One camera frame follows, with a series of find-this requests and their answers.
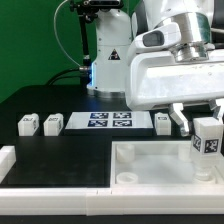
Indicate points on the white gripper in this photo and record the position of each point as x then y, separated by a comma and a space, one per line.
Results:
157, 80

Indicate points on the white square tabletop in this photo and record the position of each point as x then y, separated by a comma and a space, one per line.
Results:
143, 163

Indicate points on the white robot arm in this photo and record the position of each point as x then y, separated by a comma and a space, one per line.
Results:
201, 23

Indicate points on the white U-shaped fence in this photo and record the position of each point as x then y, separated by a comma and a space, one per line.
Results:
199, 198

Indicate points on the marker tag sheet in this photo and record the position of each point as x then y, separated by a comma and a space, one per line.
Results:
110, 120

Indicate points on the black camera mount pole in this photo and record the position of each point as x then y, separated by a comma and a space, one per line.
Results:
87, 13

